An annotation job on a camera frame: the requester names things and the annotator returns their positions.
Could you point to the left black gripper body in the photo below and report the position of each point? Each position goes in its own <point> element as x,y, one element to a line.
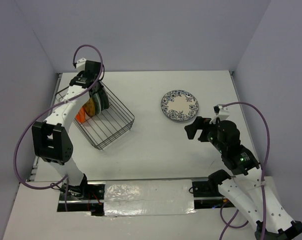
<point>99,87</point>

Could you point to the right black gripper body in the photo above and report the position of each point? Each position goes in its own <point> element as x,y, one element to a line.
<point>209,135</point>

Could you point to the red teal floral plate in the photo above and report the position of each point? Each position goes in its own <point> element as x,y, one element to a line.
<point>97,103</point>

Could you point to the blue white floral plate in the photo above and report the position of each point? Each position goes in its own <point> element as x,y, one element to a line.
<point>179,105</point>

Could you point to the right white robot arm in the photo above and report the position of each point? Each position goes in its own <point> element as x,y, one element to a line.
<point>244,187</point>

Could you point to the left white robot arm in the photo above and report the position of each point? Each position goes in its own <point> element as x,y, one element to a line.
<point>50,137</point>

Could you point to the dark green plate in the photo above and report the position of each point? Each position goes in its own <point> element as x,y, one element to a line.
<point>103,98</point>

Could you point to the yellow patterned small plate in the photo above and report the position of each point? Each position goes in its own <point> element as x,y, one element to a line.
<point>89,107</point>

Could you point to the orange small plate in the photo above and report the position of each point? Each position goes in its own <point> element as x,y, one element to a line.
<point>81,116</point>

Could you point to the silver tape sheet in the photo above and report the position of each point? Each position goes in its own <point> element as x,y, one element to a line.
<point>145,198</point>

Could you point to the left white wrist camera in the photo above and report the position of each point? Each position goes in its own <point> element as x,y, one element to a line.
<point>80,65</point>

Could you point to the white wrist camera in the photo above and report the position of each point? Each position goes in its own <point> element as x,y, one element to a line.
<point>80,65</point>
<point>221,114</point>

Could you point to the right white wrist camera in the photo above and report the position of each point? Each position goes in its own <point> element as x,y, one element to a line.
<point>221,114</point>

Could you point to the grey wire dish rack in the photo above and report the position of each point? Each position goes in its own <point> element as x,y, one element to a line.
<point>104,128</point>

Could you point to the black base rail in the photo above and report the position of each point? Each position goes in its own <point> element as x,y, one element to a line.
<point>93,202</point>

